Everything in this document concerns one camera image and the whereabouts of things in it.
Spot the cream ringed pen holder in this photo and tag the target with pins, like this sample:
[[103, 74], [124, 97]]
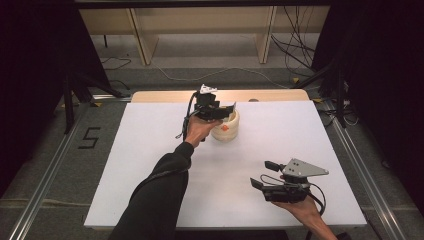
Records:
[[228, 133]]

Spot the black curtain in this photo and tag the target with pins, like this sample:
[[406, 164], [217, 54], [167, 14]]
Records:
[[33, 83], [383, 83]]

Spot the person's right hand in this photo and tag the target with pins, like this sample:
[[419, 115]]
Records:
[[305, 211]]

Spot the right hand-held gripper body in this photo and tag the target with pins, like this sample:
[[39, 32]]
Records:
[[301, 169]]

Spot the person's dark lap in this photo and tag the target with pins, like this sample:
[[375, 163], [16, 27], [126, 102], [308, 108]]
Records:
[[233, 235]]

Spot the wooden table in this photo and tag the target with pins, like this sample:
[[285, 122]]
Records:
[[160, 96]]

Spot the aluminium floor rail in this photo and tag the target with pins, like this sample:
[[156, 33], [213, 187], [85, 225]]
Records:
[[40, 193], [366, 173]]

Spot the small dark round object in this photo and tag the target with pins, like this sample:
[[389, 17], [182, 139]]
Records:
[[253, 100]]

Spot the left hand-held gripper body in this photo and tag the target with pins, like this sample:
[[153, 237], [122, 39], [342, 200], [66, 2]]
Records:
[[206, 105]]

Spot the person's left hand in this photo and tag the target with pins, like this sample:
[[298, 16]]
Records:
[[198, 131]]

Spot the black tripod stand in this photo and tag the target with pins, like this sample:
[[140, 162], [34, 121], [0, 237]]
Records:
[[68, 106], [340, 100]]

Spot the short aluminium rail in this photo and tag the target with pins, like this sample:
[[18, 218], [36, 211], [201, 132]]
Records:
[[110, 97]]

